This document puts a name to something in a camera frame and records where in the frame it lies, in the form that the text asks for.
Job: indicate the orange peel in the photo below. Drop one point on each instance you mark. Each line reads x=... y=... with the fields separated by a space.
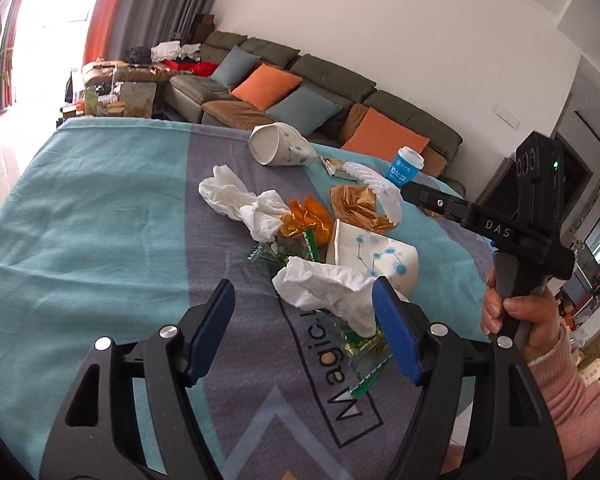
x=308 y=215

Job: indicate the orange cushion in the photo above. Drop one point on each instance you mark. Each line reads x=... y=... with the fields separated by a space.
x=266 y=86
x=381 y=137

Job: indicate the white tissue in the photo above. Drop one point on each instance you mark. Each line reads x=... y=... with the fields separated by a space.
x=228 y=196
x=342 y=291

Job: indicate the teal and grey tablecloth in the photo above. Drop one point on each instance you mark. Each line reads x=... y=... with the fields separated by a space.
x=105 y=234

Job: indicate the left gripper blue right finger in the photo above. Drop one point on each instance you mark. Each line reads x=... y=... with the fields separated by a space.
x=511 y=434

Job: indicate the orange and grey curtain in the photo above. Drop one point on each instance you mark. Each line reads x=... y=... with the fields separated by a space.
x=119 y=25

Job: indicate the blue paper coffee cup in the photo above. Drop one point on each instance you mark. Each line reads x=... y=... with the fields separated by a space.
x=405 y=166

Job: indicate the blue cushion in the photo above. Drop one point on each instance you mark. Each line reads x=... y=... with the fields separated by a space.
x=304 y=109
x=235 y=66

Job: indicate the green sectional sofa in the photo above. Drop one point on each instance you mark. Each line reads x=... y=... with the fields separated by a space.
x=201 y=100

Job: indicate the person's right hand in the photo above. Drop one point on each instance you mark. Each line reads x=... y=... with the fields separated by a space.
x=540 y=312

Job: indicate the blue cushion far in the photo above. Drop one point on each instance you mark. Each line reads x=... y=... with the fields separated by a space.
x=235 y=66

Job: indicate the orange cushion near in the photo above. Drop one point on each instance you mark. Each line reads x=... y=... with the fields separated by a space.
x=381 y=137

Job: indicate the orange cushion far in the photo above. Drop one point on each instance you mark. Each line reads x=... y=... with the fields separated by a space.
x=266 y=86

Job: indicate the blue cushion near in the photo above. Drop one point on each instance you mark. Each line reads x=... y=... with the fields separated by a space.
x=304 y=109

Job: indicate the crushed white paper cup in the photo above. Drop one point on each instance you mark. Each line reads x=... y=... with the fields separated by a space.
x=374 y=255

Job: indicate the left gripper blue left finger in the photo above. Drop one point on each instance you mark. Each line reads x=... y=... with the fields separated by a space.
x=96 y=433

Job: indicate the large gold foil wrapper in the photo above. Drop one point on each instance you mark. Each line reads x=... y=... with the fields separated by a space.
x=357 y=205

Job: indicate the green clear snack wrapper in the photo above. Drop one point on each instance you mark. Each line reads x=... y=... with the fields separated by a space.
x=362 y=359

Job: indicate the cluttered black coffee table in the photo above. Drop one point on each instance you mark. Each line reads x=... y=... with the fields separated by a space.
x=115 y=89

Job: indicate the pink sleeved right forearm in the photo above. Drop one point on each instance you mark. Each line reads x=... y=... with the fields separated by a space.
x=574 y=406

